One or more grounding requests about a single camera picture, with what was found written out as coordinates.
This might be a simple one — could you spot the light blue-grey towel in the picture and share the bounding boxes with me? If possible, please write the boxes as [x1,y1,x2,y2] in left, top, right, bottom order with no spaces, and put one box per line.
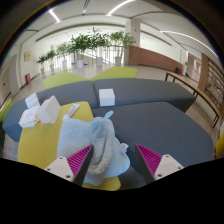
[56,110,132,187]

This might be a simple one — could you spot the yellow wall picture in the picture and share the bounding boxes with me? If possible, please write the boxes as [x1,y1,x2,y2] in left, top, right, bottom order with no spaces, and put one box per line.
[23,50,32,62]

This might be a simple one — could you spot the long wooden bench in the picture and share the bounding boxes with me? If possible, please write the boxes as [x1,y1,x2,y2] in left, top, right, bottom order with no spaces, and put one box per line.
[164,70,222,128]

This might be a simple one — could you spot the slim white tube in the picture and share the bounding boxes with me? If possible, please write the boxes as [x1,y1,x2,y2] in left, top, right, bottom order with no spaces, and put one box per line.
[62,103,81,121]

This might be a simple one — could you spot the row of potted plants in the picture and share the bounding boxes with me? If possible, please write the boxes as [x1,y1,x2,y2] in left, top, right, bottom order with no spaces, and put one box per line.
[36,28,136,76]

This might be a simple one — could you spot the large white box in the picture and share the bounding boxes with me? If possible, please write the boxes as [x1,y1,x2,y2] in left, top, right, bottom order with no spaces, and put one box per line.
[36,95,62,125]

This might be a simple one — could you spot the grey upholstered bench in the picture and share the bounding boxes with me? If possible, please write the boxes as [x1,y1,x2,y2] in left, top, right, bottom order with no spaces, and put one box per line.
[94,78,197,113]
[93,101,214,188]
[2,80,99,143]

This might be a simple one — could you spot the ceiling light strips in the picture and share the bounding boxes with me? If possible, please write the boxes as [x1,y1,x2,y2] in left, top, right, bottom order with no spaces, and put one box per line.
[48,0,218,58]

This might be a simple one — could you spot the green upholstered bench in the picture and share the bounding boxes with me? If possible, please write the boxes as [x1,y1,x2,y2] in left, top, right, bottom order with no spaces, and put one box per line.
[0,98,13,124]
[43,71,89,90]
[90,65,139,83]

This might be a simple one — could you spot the wooden shelf unit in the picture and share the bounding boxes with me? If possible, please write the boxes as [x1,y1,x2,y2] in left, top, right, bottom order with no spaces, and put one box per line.
[199,53,224,116]

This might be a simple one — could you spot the small white cube box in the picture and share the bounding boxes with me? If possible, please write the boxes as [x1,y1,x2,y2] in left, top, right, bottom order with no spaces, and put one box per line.
[98,88,116,108]

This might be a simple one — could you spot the white tissue pack stack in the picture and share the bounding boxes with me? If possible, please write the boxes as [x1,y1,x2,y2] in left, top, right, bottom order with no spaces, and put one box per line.
[24,92,41,109]

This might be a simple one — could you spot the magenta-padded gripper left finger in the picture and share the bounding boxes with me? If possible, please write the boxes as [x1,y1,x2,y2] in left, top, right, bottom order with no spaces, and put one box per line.
[44,144,95,187]

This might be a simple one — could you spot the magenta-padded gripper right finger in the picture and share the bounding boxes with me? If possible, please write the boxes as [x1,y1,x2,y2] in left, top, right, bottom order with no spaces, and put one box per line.
[134,143,185,185]

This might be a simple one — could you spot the yellow upholstered seat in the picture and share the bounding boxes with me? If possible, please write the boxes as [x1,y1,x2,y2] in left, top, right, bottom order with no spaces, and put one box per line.
[214,132,224,160]

